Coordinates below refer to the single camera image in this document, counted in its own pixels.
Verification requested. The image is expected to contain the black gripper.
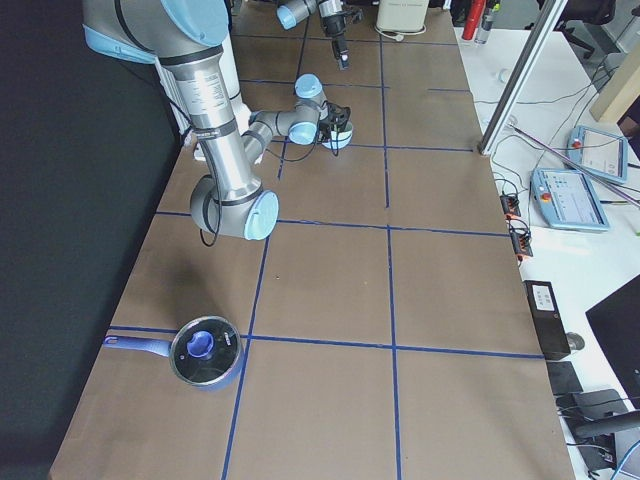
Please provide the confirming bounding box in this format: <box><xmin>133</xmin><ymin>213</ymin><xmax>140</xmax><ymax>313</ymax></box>
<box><xmin>319</xmin><ymin>0</ymin><xmax>349</xmax><ymax>70</ymax></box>
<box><xmin>317</xmin><ymin>115</ymin><xmax>334</xmax><ymax>142</ymax></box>

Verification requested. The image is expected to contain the blue bowl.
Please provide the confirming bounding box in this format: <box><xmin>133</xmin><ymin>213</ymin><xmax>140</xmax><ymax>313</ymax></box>
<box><xmin>321</xmin><ymin>132</ymin><xmax>353</xmax><ymax>151</ymax></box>

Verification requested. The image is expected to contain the green bowl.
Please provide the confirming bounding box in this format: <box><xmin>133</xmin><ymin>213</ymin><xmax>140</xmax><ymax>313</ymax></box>
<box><xmin>330</xmin><ymin>121</ymin><xmax>353</xmax><ymax>142</ymax></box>

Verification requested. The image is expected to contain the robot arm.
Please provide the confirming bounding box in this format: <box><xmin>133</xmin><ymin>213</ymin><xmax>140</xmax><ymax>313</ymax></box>
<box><xmin>276</xmin><ymin>0</ymin><xmax>354</xmax><ymax>70</ymax></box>
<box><xmin>82</xmin><ymin>1</ymin><xmax>349</xmax><ymax>240</ymax></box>

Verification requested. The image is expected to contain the silver toaster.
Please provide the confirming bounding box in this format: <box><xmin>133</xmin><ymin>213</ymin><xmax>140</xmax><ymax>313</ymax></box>
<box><xmin>375</xmin><ymin>0</ymin><xmax>428</xmax><ymax>34</ymax></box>

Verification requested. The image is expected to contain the white power plug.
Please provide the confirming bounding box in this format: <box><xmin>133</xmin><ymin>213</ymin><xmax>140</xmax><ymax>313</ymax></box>
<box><xmin>380</xmin><ymin>31</ymin><xmax>405</xmax><ymax>42</ymax></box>

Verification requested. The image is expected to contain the red bottle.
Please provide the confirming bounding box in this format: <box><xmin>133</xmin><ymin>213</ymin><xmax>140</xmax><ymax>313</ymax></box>
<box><xmin>461</xmin><ymin>0</ymin><xmax>486</xmax><ymax>41</ymax></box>

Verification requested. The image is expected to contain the near teach pendant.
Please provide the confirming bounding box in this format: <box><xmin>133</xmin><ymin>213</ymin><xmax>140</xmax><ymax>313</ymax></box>
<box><xmin>531</xmin><ymin>168</ymin><xmax>610</xmax><ymax>232</ymax></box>

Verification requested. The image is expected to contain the teach pendant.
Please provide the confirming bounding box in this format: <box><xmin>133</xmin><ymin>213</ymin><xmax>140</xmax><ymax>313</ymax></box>
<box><xmin>567</xmin><ymin>125</ymin><xmax>629</xmax><ymax>185</ymax></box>
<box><xmin>531</xmin><ymin>168</ymin><xmax>610</xmax><ymax>232</ymax></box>

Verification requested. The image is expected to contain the blue saucepan with lid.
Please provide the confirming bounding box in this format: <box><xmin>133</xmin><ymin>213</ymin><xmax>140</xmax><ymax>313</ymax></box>
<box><xmin>103</xmin><ymin>316</ymin><xmax>244</xmax><ymax>391</ymax></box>

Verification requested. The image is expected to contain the far teach pendant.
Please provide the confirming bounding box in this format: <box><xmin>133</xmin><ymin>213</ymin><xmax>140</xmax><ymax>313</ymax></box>
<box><xmin>567</xmin><ymin>125</ymin><xmax>629</xmax><ymax>185</ymax></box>

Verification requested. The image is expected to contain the black adapter box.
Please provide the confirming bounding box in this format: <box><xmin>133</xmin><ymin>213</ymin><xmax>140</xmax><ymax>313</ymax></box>
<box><xmin>523</xmin><ymin>280</ymin><xmax>571</xmax><ymax>361</ymax></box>

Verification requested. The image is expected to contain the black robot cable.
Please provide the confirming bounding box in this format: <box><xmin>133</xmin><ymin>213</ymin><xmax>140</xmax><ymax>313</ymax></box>
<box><xmin>198</xmin><ymin>119</ymin><xmax>346</xmax><ymax>247</ymax></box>

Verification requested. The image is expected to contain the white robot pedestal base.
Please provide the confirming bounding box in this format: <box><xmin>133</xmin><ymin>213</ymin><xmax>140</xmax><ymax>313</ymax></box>
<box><xmin>163</xmin><ymin>20</ymin><xmax>250</xmax><ymax>173</ymax></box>

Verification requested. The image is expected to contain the aluminium frame post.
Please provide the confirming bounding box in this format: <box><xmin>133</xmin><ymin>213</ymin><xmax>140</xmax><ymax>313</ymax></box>
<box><xmin>478</xmin><ymin>0</ymin><xmax>567</xmax><ymax>156</ymax></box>

